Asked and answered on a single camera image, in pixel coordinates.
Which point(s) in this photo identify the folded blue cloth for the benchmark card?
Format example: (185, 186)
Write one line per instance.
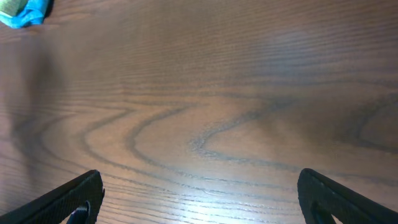
(32, 14)

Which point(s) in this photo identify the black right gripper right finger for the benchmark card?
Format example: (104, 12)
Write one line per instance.
(322, 200)

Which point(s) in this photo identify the green microfiber cloth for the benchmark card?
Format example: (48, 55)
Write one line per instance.
(11, 8)

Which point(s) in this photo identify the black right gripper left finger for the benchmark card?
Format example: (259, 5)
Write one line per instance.
(78, 201)

